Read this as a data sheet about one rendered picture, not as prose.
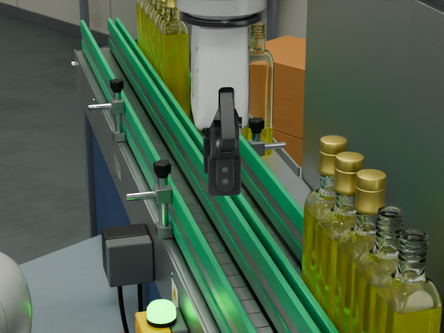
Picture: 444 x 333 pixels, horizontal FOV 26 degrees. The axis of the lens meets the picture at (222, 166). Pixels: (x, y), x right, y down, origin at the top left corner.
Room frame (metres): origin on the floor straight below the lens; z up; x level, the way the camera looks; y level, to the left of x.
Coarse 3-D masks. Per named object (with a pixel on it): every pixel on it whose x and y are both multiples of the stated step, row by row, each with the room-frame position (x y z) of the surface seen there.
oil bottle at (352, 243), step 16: (352, 240) 0.99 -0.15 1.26; (368, 240) 0.99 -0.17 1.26; (352, 256) 0.98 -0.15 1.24; (336, 272) 1.02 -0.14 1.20; (352, 272) 0.98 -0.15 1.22; (336, 288) 1.02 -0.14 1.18; (352, 288) 0.98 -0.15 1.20; (336, 304) 1.02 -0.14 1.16; (352, 304) 0.98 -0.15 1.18; (336, 320) 1.01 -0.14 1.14
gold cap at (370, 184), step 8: (360, 176) 1.00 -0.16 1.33; (368, 176) 1.00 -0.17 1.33; (376, 176) 1.00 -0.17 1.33; (384, 176) 1.00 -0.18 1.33; (360, 184) 1.00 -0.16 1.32; (368, 184) 0.99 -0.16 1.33; (376, 184) 0.99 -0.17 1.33; (384, 184) 1.00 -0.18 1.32; (360, 192) 1.00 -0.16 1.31; (368, 192) 0.99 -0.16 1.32; (376, 192) 0.99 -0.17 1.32; (384, 192) 1.00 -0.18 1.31; (360, 200) 1.00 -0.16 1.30; (368, 200) 0.99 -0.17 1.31; (376, 200) 0.99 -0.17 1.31; (384, 200) 1.00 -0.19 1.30; (360, 208) 1.00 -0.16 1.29; (368, 208) 0.99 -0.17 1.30; (376, 208) 0.99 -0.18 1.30
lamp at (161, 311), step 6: (156, 300) 1.26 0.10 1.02; (162, 300) 1.26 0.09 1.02; (150, 306) 1.24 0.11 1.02; (156, 306) 1.24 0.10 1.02; (162, 306) 1.24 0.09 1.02; (168, 306) 1.24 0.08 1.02; (174, 306) 1.25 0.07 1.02; (150, 312) 1.23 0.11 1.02; (156, 312) 1.23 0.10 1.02; (162, 312) 1.23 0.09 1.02; (168, 312) 1.23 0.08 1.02; (174, 312) 1.24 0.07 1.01; (150, 318) 1.23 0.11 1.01; (156, 318) 1.23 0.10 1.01; (162, 318) 1.23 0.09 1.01; (168, 318) 1.23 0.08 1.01; (174, 318) 1.24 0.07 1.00; (150, 324) 1.23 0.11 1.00; (156, 324) 1.23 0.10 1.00; (162, 324) 1.22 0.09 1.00; (168, 324) 1.23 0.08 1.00
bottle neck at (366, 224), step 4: (356, 212) 1.01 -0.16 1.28; (356, 216) 1.01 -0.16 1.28; (360, 216) 1.00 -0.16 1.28; (364, 216) 1.00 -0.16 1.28; (368, 216) 0.99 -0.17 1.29; (372, 216) 0.99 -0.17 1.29; (376, 216) 1.00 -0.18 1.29; (356, 220) 1.01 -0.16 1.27; (360, 220) 1.00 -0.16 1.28; (364, 220) 1.00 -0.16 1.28; (368, 220) 0.99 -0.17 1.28; (372, 220) 0.99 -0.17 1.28; (376, 220) 1.00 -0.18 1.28; (356, 224) 1.01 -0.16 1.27; (360, 224) 1.00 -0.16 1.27; (364, 224) 1.00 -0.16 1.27; (368, 224) 0.99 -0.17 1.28; (372, 224) 0.99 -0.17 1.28; (376, 224) 1.00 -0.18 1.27; (356, 228) 1.00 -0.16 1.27; (360, 228) 1.00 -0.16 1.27; (364, 228) 1.00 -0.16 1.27; (368, 228) 0.99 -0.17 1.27; (372, 228) 0.99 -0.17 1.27; (364, 232) 1.00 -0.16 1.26; (368, 232) 0.99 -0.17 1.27; (372, 232) 0.99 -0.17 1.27
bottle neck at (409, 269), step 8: (400, 232) 0.90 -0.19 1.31; (408, 232) 0.90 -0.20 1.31; (416, 232) 0.90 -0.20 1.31; (424, 232) 0.90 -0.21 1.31; (400, 240) 0.89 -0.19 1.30; (408, 240) 0.88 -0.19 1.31; (416, 240) 0.88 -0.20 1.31; (424, 240) 0.88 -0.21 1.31; (400, 248) 0.89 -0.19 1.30; (408, 248) 0.88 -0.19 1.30; (416, 248) 0.88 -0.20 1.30; (424, 248) 0.89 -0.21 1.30; (400, 256) 0.89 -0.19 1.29; (408, 256) 0.88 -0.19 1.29; (416, 256) 0.88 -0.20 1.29; (424, 256) 0.89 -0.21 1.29; (400, 264) 0.89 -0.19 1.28; (408, 264) 0.88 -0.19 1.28; (416, 264) 0.88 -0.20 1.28; (424, 264) 0.89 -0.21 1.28; (400, 272) 0.89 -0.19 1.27; (408, 272) 0.88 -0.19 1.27; (416, 272) 0.88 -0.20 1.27; (424, 272) 0.89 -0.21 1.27; (408, 280) 0.88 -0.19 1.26; (416, 280) 0.88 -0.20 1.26
